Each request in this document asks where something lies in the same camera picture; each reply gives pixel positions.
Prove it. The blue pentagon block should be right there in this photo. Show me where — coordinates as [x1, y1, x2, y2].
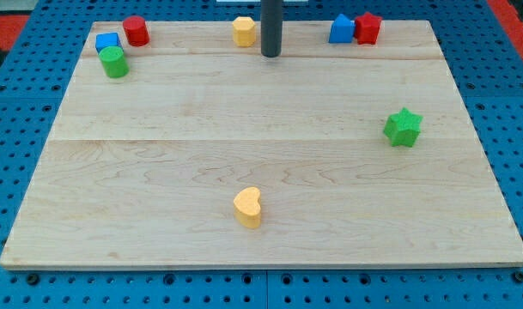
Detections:
[328, 14, 356, 44]

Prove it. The yellow heart block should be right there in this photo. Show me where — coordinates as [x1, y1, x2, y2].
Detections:
[233, 187, 261, 229]

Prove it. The green cylinder block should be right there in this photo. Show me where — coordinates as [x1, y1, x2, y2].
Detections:
[99, 46, 129, 78]

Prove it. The blue perforated metal base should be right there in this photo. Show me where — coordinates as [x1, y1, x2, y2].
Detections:
[0, 0, 523, 308]

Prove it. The light wooden board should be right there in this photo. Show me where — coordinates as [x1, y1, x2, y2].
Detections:
[0, 20, 523, 270]

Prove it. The red star block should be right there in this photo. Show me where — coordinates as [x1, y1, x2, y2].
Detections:
[354, 12, 383, 45]

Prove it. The yellow hexagon block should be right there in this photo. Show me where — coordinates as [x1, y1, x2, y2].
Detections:
[232, 16, 257, 47]

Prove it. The green star block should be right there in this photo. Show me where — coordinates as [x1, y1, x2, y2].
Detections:
[383, 107, 423, 148]

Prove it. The red cylinder block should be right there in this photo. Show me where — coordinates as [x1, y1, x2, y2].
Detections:
[122, 15, 150, 47]

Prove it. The blue cube block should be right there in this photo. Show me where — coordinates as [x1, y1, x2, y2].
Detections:
[95, 32, 122, 53]

